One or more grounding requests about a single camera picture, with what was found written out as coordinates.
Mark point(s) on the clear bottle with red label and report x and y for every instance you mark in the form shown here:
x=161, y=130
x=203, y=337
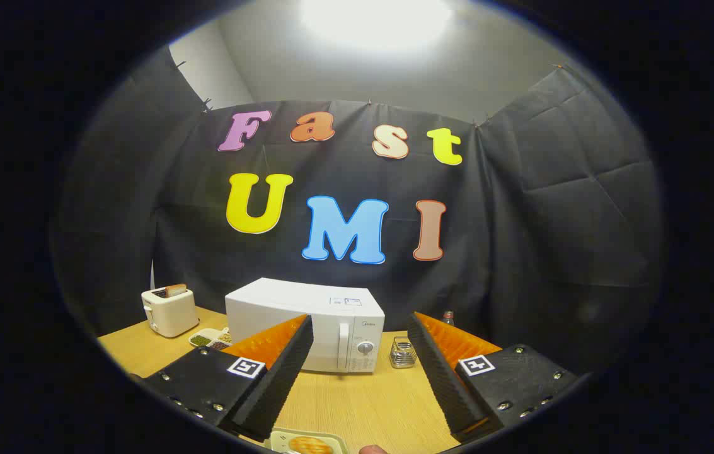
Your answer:
x=449, y=317

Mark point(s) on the white divided bean dish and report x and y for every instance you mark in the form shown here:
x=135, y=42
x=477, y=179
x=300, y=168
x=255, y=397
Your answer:
x=205, y=337

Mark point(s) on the toast slice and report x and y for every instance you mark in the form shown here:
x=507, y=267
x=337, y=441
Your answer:
x=175, y=290

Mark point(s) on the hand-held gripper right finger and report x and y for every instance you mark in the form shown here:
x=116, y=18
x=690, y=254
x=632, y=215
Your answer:
x=445, y=384

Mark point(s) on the white microwave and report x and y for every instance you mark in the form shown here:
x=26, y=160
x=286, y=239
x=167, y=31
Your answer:
x=338, y=340

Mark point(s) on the round golden bread bun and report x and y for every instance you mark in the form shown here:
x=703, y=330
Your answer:
x=309, y=445

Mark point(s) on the cream toaster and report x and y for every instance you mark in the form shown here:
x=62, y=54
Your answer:
x=171, y=312

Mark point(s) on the cream rectangular plate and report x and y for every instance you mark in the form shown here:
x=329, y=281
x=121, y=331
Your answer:
x=281, y=438

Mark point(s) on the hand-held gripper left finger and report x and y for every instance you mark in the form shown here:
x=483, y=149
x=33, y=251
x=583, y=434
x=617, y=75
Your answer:
x=281, y=378

